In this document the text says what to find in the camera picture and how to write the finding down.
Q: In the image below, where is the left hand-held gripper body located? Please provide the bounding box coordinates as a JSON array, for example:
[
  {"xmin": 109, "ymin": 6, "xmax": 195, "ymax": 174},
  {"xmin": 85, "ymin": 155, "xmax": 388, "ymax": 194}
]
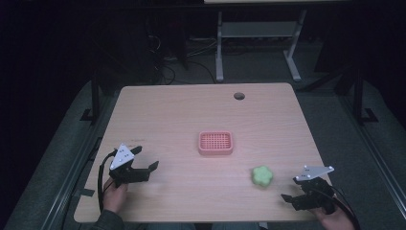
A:
[{"xmin": 108, "ymin": 143, "xmax": 151, "ymax": 189}]

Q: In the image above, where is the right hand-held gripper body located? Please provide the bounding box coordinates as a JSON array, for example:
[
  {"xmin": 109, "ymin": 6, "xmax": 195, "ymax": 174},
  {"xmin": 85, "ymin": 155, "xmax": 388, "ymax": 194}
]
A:
[{"xmin": 293, "ymin": 164, "xmax": 336, "ymax": 215}]

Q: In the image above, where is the green flower-shaped soap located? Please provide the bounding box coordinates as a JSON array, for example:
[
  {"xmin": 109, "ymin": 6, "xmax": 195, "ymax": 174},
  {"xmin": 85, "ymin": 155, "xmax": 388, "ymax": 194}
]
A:
[{"xmin": 251, "ymin": 165, "xmax": 275, "ymax": 188}]

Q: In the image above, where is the pink soap dish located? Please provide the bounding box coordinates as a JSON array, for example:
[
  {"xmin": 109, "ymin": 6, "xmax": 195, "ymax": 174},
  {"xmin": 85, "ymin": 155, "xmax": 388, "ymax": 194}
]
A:
[{"xmin": 197, "ymin": 130, "xmax": 235, "ymax": 156}]

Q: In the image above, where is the person's right hand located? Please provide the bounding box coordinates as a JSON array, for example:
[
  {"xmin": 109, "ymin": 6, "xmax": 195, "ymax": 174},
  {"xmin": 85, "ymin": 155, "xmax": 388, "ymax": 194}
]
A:
[{"xmin": 310, "ymin": 202, "xmax": 356, "ymax": 230}]

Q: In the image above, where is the person's left hand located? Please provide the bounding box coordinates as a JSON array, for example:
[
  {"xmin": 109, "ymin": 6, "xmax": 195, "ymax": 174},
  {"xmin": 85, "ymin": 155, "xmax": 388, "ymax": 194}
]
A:
[{"xmin": 101, "ymin": 177, "xmax": 129, "ymax": 214}]

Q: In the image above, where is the grey tape strip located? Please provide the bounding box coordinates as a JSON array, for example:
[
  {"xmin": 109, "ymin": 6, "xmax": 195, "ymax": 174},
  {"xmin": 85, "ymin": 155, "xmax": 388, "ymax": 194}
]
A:
[{"xmin": 73, "ymin": 188, "xmax": 96, "ymax": 197}]

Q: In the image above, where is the black metal stand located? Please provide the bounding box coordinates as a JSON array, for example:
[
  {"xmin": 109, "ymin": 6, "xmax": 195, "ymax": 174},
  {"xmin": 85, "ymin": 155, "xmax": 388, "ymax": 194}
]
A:
[
  {"xmin": 79, "ymin": 61, "xmax": 104, "ymax": 125},
  {"xmin": 350, "ymin": 61, "xmax": 379, "ymax": 126}
]

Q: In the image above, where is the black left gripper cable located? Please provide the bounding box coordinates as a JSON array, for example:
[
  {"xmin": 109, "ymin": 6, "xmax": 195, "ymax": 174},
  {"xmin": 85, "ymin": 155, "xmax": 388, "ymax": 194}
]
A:
[{"xmin": 97, "ymin": 149, "xmax": 119, "ymax": 214}]

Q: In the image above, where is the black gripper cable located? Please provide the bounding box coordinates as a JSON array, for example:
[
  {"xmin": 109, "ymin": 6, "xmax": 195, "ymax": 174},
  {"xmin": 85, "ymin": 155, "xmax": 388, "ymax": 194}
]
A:
[
  {"xmin": 329, "ymin": 185, "xmax": 362, "ymax": 230},
  {"xmin": 97, "ymin": 149, "xmax": 119, "ymax": 214}
]

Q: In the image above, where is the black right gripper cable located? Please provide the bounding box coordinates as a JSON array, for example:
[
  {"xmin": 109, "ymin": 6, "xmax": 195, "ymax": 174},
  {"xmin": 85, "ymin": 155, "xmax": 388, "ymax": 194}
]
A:
[{"xmin": 329, "ymin": 185, "xmax": 362, "ymax": 230}]

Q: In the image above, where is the tangle of floor cables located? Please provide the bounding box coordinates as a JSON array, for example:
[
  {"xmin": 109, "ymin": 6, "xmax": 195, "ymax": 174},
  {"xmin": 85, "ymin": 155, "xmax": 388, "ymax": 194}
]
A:
[{"xmin": 145, "ymin": 33, "xmax": 218, "ymax": 84}]

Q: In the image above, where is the white metal table frame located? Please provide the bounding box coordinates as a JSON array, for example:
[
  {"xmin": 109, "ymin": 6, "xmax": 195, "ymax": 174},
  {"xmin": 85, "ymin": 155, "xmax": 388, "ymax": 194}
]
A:
[{"xmin": 214, "ymin": 9, "xmax": 308, "ymax": 82}]

